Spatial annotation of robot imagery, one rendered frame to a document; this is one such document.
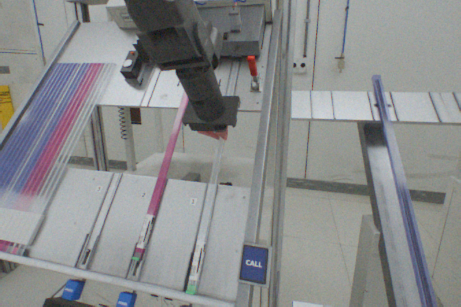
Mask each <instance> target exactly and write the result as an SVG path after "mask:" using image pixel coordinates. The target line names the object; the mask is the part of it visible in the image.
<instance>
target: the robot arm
mask: <svg viewBox="0 0 461 307"><path fill-rule="evenodd" d="M124 2H125V4H126V7H127V9H128V10H127V11H128V14H129V15H130V17H131V19H132V20H133V21H134V23H135V25H136V26H137V27H138V30H137V32H136V35H137V37H138V38H139V40H140V41H141V43H142V46H143V49H144V50H145V52H146V54H147V55H148V56H149V58H150V60H151V61H152V62H155V63H156V64H157V65H158V67H159V69H160V70H161V71H170V70H175V72H176V75H177V77H178V79H179V81H180V83H181V85H182V87H183V89H184V91H185V93H186V95H187V97H188V99H189V101H188V103H187V107H186V109H185V113H184V115H183V118H182V122H183V124H184V126H187V124H189V127H190V129H191V130H192V131H197V133H199V134H204V135H206V136H210V137H212V138H214V139H218V136H220V137H221V138H223V139H224V140H227V137H228V126H229V125H232V126H233V127H235V126H236V124H237V112H238V108H240V104H241V101H240V98H239V96H222V93H221V90H220V87H219V84H218V82H217V78H216V76H215V72H214V70H215V69H216V68H217V66H218V64H219V61H220V54H221V51H222V45H223V36H222V34H221V33H220V31H219V30H218V29H216V28H215V27H213V26H212V24H211V21H210V20H206V21H203V20H202V19H201V17H200V14H199V12H198V9H197V7H196V5H195V2H194V0H124ZM214 132H215V133H214Z"/></svg>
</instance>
